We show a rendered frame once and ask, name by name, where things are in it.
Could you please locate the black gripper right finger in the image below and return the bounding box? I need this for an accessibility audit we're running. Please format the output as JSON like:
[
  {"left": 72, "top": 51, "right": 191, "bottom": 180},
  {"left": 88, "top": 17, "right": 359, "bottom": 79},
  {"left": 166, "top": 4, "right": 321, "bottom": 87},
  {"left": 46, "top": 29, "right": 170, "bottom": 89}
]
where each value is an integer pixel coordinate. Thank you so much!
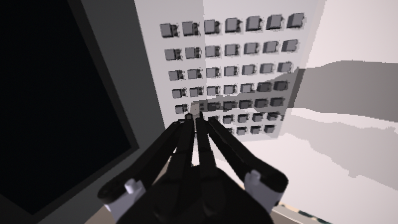
[{"left": 194, "top": 102, "right": 289, "bottom": 220}]

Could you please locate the grey control console with keypad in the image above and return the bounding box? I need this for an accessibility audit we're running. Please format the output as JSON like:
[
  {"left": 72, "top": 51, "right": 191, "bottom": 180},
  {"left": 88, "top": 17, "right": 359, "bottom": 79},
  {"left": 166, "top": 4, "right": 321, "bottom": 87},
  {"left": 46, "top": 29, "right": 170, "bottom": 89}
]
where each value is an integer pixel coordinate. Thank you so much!
[{"left": 0, "top": 0, "right": 318, "bottom": 224}]

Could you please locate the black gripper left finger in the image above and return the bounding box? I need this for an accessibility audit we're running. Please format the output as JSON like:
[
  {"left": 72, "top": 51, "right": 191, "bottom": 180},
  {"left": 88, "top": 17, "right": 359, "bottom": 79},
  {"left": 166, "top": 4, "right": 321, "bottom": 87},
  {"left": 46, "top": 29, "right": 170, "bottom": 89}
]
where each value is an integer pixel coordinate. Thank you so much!
[{"left": 97, "top": 102, "right": 196, "bottom": 223}]

